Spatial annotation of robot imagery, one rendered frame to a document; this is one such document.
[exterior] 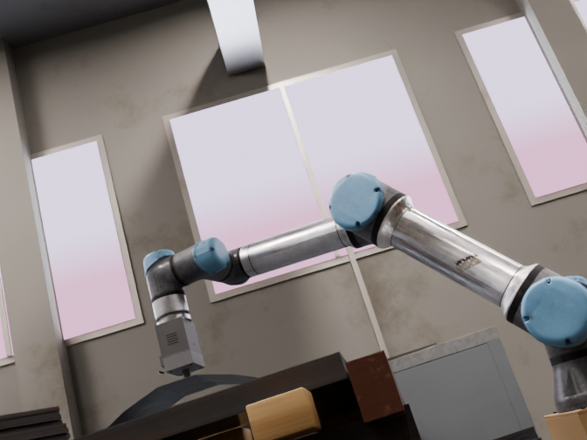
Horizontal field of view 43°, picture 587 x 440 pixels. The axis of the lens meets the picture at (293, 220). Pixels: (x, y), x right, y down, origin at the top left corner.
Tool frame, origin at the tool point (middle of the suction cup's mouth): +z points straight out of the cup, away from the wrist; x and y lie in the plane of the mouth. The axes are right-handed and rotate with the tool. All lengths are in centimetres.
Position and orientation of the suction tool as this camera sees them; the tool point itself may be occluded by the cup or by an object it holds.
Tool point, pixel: (190, 391)
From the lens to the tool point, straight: 162.2
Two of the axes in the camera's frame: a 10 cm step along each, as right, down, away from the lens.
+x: 9.4, -3.4, -0.8
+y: -1.9, -3.1, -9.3
